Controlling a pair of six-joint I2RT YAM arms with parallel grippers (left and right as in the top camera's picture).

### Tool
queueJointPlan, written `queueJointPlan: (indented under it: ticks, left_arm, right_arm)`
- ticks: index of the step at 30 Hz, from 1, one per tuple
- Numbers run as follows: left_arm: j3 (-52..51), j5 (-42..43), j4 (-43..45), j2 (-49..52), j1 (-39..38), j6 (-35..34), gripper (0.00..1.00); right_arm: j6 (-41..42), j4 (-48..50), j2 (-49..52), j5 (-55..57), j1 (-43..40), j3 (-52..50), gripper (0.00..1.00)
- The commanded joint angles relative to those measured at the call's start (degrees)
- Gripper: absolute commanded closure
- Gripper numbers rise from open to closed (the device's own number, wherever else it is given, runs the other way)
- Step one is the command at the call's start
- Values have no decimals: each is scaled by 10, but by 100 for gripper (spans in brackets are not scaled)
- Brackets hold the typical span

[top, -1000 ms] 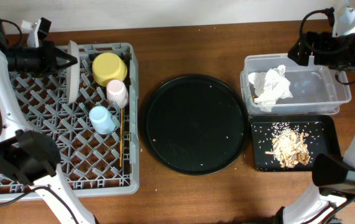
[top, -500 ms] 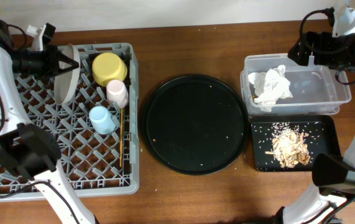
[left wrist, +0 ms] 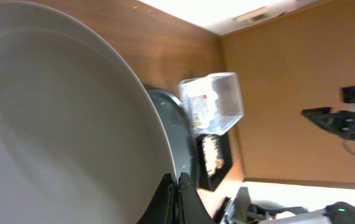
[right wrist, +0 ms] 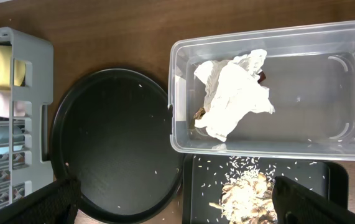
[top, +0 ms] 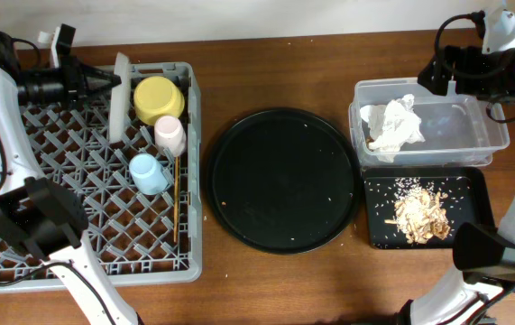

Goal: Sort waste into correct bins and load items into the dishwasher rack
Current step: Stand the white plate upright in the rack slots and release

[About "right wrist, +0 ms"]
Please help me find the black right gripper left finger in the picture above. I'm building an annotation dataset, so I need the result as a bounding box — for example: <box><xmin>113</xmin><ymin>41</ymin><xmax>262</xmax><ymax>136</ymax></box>
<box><xmin>0</xmin><ymin>177</ymin><xmax>81</xmax><ymax>224</ymax></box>

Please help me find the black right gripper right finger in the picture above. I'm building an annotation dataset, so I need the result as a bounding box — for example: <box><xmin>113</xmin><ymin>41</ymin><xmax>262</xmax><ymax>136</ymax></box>
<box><xmin>272</xmin><ymin>176</ymin><xmax>355</xmax><ymax>224</ymax></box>

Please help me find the pink plastic cup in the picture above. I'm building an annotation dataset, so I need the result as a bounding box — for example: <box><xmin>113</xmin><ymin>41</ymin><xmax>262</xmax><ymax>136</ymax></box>
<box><xmin>0</xmin><ymin>90</ymin><xmax>25</xmax><ymax>118</ymax></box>

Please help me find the white paper napkin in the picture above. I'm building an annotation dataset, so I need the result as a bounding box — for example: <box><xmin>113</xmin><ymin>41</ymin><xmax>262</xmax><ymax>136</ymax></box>
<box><xmin>193</xmin><ymin>49</ymin><xmax>275</xmax><ymax>142</ymax></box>

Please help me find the grey plastic dishwasher rack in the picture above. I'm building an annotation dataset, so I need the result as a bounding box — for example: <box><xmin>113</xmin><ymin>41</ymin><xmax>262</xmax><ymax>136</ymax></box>
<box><xmin>0</xmin><ymin>27</ymin><xmax>53</xmax><ymax>209</ymax></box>

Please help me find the food scraps pile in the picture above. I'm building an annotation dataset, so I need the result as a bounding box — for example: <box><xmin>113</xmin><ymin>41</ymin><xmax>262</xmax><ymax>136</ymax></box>
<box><xmin>209</xmin><ymin>169</ymin><xmax>278</xmax><ymax>224</ymax></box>

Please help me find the round black tray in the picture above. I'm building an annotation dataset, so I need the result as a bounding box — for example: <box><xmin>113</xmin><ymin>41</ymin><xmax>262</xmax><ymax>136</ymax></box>
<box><xmin>50</xmin><ymin>68</ymin><xmax>184</xmax><ymax>223</ymax></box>

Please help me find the black rectangular tray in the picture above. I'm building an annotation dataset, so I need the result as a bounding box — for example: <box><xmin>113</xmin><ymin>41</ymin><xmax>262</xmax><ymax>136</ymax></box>
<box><xmin>182</xmin><ymin>155</ymin><xmax>349</xmax><ymax>224</ymax></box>

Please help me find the clear plastic bin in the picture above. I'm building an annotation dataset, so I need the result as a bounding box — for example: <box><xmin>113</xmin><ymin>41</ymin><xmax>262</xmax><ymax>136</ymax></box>
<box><xmin>168</xmin><ymin>21</ymin><xmax>355</xmax><ymax>161</ymax></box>

